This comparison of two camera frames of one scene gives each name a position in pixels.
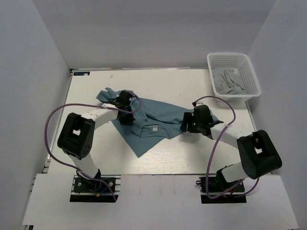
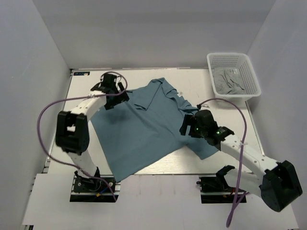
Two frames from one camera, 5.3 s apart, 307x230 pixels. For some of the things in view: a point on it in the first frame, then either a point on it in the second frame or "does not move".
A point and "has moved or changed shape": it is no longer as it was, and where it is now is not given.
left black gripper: [129, 121] → [122, 97]
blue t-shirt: [154, 121] has moved or changed shape
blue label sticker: [81, 73] does not move
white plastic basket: [233, 76] does not move
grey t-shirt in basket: [228, 81] does not move
